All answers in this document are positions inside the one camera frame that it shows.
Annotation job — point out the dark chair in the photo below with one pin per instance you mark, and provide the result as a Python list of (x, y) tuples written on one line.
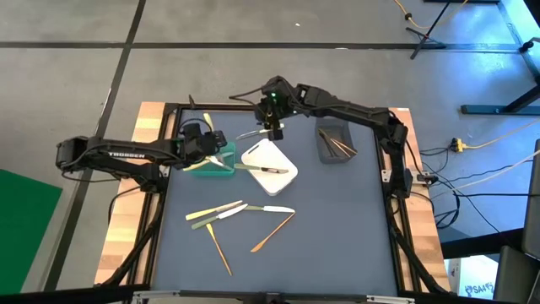
[(519, 274)]

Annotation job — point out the black table frame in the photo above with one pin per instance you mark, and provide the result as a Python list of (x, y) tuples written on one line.
[(211, 106)]

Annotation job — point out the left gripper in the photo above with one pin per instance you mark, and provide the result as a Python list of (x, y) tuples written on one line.
[(198, 143)]

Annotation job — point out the wooden table side board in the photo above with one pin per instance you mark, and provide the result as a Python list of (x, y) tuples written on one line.
[(426, 236), (147, 122)]

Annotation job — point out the black power box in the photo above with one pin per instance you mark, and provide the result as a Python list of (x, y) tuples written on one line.
[(426, 178)]

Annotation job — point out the gray plastic bin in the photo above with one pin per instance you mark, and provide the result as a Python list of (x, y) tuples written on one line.
[(337, 124)]

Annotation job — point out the white plastic bin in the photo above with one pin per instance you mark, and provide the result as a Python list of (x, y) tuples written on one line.
[(274, 183)]

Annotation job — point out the black tripod stand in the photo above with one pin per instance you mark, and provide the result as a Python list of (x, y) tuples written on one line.
[(430, 30)]

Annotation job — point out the silver metal bar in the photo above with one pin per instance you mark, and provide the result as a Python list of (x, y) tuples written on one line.
[(379, 300)]

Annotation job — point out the white cardboard box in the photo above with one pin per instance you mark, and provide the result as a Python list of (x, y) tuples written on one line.
[(476, 274)]

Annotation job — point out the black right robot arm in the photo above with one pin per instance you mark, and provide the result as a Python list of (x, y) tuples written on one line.
[(358, 112)]

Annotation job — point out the black stand base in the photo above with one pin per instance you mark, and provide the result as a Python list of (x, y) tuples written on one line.
[(481, 109)]

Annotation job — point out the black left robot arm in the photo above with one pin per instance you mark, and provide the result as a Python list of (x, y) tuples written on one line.
[(126, 155)]

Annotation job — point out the teal plastic bin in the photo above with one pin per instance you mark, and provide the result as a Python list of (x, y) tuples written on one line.
[(211, 172)]

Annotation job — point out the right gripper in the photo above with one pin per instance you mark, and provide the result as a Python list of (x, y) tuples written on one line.
[(274, 101)]

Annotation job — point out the green floor mat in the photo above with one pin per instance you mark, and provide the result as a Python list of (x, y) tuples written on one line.
[(25, 232)]

